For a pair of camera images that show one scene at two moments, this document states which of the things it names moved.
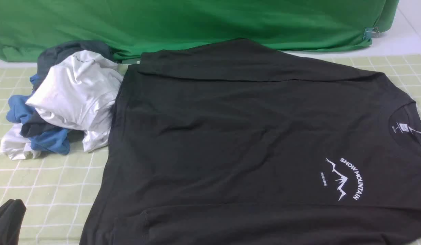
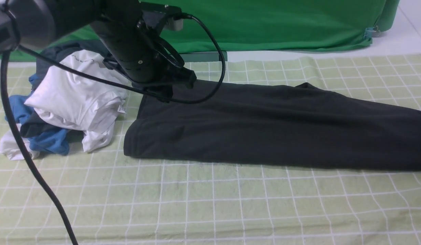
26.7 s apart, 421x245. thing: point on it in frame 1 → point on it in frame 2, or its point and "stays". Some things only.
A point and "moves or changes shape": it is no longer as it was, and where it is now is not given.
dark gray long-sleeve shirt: [238, 142] moves or changes shape
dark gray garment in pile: [39, 124] stays
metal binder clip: [371, 32] stays
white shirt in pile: [78, 93] stays
